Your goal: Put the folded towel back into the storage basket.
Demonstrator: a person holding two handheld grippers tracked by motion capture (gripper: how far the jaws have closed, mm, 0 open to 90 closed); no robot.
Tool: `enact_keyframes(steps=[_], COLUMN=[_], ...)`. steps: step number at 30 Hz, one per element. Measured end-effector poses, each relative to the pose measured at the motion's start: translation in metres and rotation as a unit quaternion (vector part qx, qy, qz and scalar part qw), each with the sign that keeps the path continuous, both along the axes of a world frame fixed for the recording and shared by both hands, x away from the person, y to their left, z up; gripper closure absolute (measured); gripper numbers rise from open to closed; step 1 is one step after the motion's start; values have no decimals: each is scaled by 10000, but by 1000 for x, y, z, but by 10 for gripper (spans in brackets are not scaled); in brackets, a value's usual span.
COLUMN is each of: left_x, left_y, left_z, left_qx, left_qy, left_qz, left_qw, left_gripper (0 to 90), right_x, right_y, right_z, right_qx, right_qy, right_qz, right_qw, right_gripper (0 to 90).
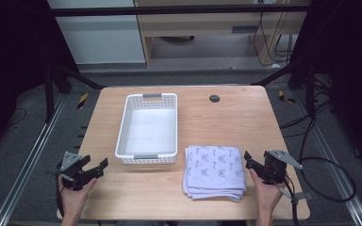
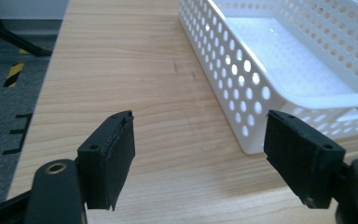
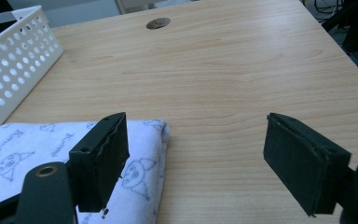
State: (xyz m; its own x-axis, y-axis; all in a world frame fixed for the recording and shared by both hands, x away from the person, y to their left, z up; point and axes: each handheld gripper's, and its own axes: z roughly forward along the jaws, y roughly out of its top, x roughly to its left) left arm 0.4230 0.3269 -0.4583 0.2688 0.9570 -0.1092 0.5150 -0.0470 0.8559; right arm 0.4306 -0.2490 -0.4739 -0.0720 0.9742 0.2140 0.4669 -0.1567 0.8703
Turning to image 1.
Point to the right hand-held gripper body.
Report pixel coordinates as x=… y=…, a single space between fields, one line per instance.
x=276 y=168

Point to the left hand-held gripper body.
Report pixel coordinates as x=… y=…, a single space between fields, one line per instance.
x=73 y=177

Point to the white patterned towel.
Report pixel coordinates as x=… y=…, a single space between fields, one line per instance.
x=214 y=171

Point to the white plastic basket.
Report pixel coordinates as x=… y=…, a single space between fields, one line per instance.
x=149 y=132

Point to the person's left hand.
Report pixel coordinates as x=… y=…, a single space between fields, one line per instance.
x=75 y=196

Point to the person's right hand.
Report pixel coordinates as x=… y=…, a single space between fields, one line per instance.
x=266 y=193

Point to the yellow black striped tape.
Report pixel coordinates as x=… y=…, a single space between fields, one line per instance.
x=285 y=97
x=82 y=101

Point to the white cabinet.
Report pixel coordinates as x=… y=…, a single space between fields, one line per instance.
x=100 y=37

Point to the light wooden office desk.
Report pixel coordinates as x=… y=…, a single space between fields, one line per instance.
x=201 y=25

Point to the silver aluminium rail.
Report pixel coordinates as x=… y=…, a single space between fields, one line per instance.
x=333 y=160
x=31 y=157

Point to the black slanted frame strut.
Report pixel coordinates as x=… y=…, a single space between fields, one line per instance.
x=75 y=77
x=283 y=73

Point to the black horizontal frame bar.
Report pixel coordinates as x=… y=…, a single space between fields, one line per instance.
x=176 y=10

